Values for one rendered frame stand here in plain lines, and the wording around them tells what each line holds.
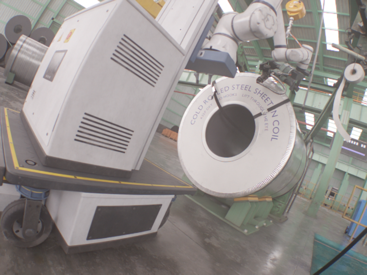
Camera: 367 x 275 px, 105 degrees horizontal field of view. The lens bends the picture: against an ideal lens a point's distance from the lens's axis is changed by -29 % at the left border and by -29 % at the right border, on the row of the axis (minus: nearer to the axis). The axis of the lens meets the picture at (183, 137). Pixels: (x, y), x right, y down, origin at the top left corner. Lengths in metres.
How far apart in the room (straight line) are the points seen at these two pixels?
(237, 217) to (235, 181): 0.37
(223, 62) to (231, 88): 1.05
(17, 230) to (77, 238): 0.20
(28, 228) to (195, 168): 1.55
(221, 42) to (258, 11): 0.24
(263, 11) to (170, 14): 0.52
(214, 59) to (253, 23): 0.25
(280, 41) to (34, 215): 1.53
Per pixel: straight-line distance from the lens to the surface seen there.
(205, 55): 1.00
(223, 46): 1.00
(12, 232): 0.71
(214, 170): 1.77
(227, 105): 1.92
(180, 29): 1.06
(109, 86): 0.59
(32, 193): 0.60
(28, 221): 0.66
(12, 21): 12.28
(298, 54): 1.33
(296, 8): 2.13
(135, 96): 0.65
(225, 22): 1.09
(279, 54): 1.42
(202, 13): 1.06
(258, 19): 0.95
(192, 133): 2.01
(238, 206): 1.86
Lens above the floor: 0.53
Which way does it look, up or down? level
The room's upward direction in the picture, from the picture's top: 24 degrees clockwise
